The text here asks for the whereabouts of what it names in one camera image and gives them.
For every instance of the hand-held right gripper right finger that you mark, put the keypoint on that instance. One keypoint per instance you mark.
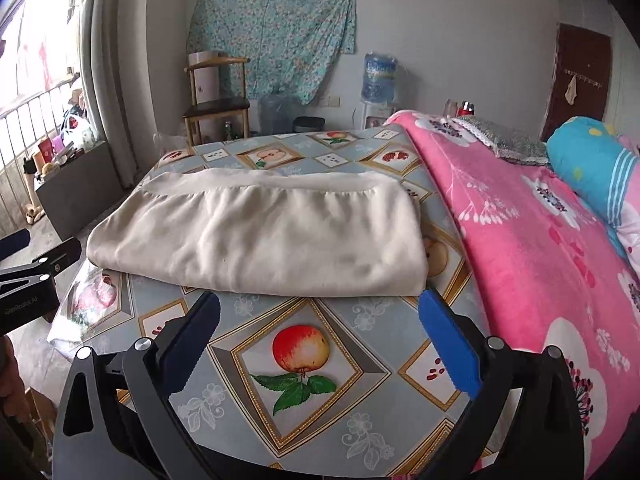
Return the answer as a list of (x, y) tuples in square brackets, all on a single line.
[(447, 345)]

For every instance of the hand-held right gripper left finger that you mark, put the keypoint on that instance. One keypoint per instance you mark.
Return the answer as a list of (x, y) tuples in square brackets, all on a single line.
[(192, 340)]

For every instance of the white cylinder box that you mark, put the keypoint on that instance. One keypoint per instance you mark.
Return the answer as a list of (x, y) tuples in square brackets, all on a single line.
[(206, 82)]

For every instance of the grey lace-trimmed cushion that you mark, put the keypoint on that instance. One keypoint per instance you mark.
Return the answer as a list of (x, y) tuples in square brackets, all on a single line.
[(510, 140)]

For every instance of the blue water bottle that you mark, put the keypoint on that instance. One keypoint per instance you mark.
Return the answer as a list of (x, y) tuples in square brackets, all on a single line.
[(379, 80)]

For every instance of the grey curtain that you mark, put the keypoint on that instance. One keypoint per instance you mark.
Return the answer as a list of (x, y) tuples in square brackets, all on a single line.
[(115, 85)]

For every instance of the cream zip jacket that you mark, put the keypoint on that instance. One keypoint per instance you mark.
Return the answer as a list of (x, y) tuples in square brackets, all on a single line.
[(260, 230)]

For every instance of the metal window railing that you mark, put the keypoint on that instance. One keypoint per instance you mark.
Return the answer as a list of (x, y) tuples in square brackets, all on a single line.
[(12, 170)]

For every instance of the fruit-print tablecloth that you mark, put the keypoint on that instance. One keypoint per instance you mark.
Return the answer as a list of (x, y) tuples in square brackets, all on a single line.
[(350, 330)]

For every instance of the wooden chair with dark seat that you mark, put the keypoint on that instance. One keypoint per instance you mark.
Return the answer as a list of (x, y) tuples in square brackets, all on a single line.
[(215, 106)]

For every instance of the teal floral wall cloth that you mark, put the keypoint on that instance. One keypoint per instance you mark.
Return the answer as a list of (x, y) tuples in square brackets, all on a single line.
[(275, 35)]

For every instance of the red box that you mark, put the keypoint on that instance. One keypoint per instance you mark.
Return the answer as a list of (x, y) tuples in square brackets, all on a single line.
[(46, 150)]

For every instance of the small open cardboard box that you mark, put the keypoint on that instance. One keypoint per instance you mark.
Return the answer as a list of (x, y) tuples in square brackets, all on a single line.
[(40, 412)]

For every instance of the white wall socket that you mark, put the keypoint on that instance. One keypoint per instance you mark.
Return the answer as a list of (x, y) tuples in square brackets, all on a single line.
[(330, 101)]

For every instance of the blue patterned pillow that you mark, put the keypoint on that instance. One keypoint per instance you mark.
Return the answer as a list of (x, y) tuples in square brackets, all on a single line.
[(585, 160)]

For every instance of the green glass bottle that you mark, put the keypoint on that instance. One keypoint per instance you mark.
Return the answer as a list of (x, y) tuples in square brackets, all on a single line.
[(228, 130)]

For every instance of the grey rice cooker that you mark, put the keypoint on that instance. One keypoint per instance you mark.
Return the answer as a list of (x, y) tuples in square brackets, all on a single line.
[(309, 125)]

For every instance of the white printed plastic bag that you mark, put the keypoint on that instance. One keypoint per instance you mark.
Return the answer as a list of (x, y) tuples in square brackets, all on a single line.
[(77, 132)]

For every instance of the dark grey cabinet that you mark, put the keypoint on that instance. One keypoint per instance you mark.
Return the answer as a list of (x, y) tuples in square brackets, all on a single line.
[(80, 185)]

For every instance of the beige hanging cloth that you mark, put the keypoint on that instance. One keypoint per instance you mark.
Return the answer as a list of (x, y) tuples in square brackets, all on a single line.
[(571, 91)]

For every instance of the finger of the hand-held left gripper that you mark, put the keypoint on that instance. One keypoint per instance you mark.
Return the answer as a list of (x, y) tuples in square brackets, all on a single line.
[(60, 257), (12, 244)]

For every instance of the empty clear water jug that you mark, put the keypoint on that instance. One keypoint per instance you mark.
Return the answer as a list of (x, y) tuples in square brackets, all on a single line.
[(275, 112)]

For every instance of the brown door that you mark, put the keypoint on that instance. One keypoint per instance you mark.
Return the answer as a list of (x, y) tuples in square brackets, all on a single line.
[(585, 60)]

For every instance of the pink floral blanket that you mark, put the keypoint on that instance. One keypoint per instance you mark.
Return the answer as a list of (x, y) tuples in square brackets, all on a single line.
[(525, 260)]

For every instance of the clear glass jar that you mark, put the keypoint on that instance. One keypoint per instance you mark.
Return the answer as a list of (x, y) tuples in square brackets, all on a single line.
[(451, 107)]

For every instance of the person's left forearm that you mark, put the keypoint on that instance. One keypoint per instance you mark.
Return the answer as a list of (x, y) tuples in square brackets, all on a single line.
[(11, 375)]

